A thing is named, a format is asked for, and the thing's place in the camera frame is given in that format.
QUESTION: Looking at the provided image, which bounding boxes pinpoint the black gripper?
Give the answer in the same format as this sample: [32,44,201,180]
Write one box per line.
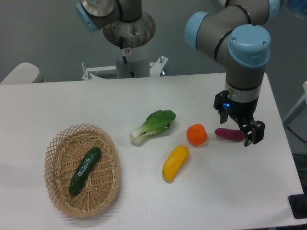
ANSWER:
[213,89,265,147]

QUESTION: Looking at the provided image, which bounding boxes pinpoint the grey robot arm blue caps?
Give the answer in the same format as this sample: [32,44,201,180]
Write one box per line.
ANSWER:
[75,0,280,146]

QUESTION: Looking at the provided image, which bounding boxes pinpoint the woven wicker basket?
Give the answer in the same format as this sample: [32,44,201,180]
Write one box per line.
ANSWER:
[44,124,120,218]

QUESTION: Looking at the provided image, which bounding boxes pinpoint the green cucumber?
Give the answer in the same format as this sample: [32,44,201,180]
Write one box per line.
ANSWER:
[69,147,102,196]

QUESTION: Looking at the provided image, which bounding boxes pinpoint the purple sweet potato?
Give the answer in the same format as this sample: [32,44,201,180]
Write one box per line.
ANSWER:
[214,128,245,142]

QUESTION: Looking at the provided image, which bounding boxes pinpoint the orange tangerine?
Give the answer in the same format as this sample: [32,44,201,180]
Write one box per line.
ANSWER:
[186,124,208,146]

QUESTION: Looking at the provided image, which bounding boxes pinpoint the yellow pepper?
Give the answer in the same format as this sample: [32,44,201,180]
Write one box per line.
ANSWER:
[162,145,189,183]

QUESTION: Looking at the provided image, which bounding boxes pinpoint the green bok choy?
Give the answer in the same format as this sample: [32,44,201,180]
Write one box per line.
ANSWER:
[130,110,176,146]

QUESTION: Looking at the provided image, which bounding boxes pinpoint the black device at table edge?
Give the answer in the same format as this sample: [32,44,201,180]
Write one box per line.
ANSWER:
[288,194,307,219]

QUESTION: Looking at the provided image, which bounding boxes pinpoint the white chair armrest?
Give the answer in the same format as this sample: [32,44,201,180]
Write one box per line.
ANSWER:
[0,62,44,85]

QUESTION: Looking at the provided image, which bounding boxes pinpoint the white robot mounting bracket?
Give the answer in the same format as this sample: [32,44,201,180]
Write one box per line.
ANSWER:
[81,56,168,81]

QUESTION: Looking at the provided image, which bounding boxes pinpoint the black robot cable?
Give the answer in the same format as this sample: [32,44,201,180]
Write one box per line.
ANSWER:
[119,35,136,78]

